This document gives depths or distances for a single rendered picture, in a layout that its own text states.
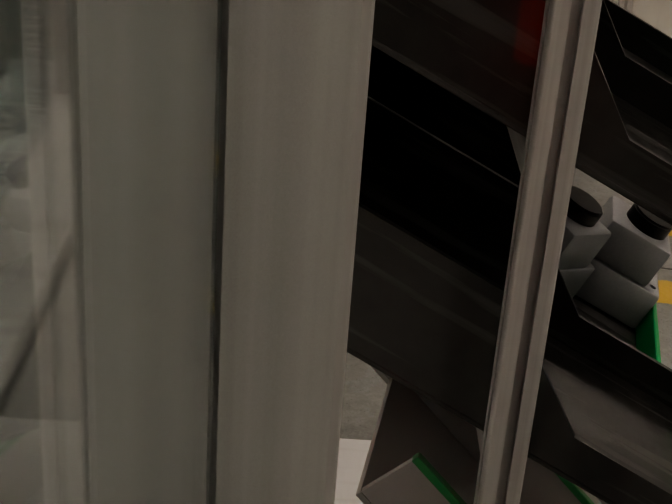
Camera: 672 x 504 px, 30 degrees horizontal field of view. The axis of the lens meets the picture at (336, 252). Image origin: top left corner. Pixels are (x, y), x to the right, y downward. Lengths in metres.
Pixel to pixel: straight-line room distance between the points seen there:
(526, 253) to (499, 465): 0.11
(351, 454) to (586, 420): 0.59
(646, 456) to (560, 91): 0.26
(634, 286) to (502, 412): 0.27
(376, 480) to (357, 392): 2.26
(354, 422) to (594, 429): 2.14
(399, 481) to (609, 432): 0.12
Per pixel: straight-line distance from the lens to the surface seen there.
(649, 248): 0.84
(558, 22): 0.52
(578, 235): 0.77
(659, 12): 4.49
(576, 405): 0.72
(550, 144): 0.55
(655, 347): 0.81
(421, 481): 0.67
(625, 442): 0.72
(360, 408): 2.88
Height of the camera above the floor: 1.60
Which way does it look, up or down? 27 degrees down
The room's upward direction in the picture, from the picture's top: 4 degrees clockwise
